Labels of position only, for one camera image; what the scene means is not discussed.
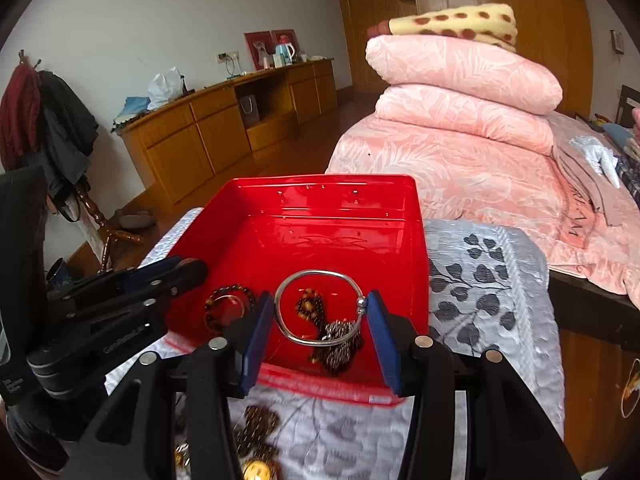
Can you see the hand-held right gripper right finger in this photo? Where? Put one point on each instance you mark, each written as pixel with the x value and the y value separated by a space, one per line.
pixel 385 345

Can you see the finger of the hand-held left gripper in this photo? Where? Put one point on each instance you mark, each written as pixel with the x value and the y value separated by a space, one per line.
pixel 145 274
pixel 100 345

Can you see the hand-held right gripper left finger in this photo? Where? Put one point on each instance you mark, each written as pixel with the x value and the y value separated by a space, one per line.
pixel 257 345

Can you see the silver bangle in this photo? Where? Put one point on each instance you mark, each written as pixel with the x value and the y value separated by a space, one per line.
pixel 362 302

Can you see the red tin box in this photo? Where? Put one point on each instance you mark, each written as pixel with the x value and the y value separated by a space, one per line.
pixel 325 230

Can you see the dark waste bin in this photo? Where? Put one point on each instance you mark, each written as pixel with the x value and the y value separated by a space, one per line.
pixel 62 275

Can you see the wooden coat rack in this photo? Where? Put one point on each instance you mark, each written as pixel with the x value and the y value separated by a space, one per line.
pixel 112 232

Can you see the grey slipper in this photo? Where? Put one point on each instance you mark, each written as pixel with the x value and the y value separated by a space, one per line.
pixel 132 220

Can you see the pale hanging cloth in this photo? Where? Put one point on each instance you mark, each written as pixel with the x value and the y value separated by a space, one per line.
pixel 95 232

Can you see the grey leaf print quilted cover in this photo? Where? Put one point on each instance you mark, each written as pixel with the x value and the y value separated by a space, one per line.
pixel 475 310

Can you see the wooden sideboard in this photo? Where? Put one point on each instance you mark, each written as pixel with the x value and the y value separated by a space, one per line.
pixel 175 155

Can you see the dark coat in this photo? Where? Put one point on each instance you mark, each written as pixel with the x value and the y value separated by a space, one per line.
pixel 67 125

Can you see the red scarf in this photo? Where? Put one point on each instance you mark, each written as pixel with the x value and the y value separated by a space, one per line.
pixel 17 115

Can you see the blue cloth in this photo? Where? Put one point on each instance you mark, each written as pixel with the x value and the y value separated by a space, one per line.
pixel 132 110

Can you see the pink bed cover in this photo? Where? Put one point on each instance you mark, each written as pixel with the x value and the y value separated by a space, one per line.
pixel 450 170

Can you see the white plastic bag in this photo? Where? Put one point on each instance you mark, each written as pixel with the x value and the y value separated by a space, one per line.
pixel 167 87

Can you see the grey paper bag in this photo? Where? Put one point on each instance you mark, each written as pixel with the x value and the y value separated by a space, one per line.
pixel 249 110

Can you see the pink folded quilt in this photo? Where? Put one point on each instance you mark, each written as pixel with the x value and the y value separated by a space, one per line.
pixel 460 120
pixel 465 70

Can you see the taupe cloth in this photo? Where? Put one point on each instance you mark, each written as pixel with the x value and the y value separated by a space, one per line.
pixel 580 185

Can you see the white electric kettle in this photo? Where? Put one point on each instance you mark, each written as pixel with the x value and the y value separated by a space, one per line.
pixel 285 52

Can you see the white cloth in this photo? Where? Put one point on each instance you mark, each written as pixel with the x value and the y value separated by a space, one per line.
pixel 597 157

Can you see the folded plaid clothes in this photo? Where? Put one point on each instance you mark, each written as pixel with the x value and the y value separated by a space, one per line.
pixel 629 172

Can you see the wooden door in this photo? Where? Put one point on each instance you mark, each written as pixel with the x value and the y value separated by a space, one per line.
pixel 357 35

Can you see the spotted yellow pillow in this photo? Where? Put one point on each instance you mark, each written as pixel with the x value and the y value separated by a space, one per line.
pixel 460 22

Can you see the wall socket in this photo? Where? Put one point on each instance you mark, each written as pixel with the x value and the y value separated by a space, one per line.
pixel 226 56

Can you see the red photo frame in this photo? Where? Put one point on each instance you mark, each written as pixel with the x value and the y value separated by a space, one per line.
pixel 256 47
pixel 282 34

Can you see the small wall device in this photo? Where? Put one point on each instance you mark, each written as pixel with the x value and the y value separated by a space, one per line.
pixel 617 41

